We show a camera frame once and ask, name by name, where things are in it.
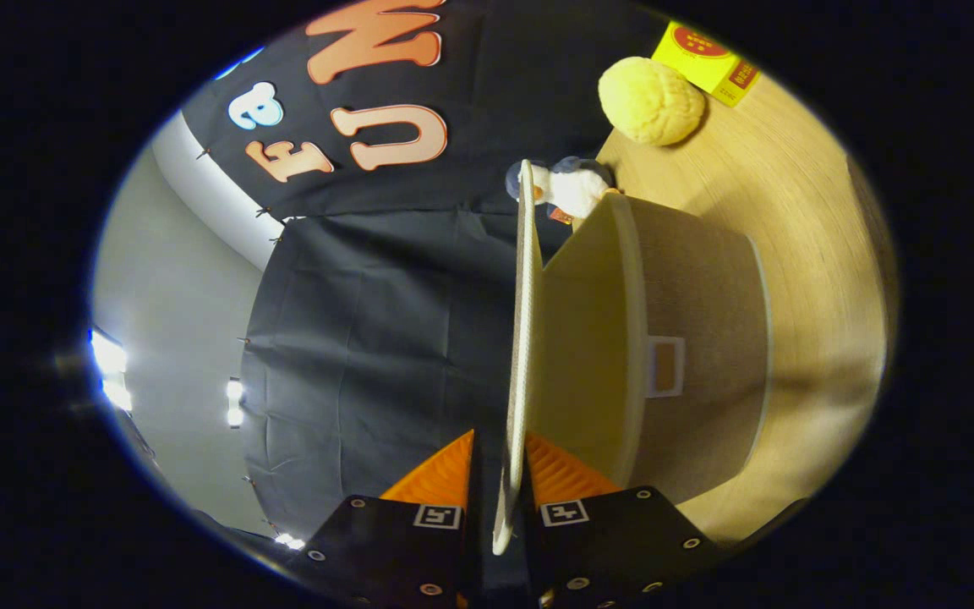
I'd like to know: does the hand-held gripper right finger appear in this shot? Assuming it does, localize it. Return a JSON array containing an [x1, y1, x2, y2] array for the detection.
[[525, 433, 720, 609]]

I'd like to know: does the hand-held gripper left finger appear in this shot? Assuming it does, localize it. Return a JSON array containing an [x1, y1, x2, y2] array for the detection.
[[288, 429, 478, 609]]

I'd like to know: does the beige fabric storage box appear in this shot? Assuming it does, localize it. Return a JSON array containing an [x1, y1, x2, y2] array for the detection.
[[491, 159, 771, 557]]

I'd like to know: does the black backdrop cloth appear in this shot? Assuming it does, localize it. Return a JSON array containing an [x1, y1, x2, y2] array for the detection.
[[181, 0, 674, 542]]

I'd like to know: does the penguin plush toy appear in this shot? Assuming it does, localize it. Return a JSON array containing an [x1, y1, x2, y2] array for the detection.
[[506, 156, 619, 225]]

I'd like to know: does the yellow round plush cushion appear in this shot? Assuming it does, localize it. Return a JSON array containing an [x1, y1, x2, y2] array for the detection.
[[599, 57, 706, 146]]

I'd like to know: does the yellow book with red circle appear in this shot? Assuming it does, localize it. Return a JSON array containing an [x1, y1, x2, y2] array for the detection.
[[652, 21, 760, 107]]

